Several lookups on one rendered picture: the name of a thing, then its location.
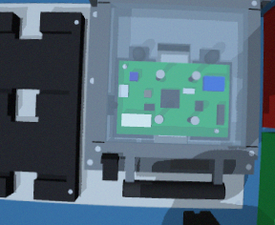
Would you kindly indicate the green bin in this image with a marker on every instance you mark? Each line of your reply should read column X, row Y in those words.
column 266, row 202

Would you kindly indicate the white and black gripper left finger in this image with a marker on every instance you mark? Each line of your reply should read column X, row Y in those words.
column 190, row 218

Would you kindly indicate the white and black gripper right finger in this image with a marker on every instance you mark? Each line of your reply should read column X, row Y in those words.
column 207, row 218

